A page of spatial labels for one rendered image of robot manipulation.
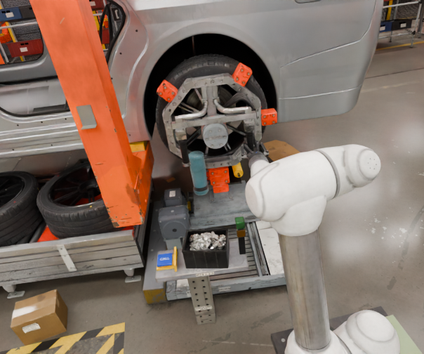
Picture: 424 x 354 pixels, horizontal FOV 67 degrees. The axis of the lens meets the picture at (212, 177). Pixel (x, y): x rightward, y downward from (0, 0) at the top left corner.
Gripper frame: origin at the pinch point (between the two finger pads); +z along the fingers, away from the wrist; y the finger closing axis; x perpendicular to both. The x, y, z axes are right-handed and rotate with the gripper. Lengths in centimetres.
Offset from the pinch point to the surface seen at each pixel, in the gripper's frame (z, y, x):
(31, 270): -8, -135, -61
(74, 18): -16, -63, 67
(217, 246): -41, -23, -29
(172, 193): 21, -48, -40
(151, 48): 36, -44, 44
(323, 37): 36, 48, 38
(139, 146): 36, -64, -11
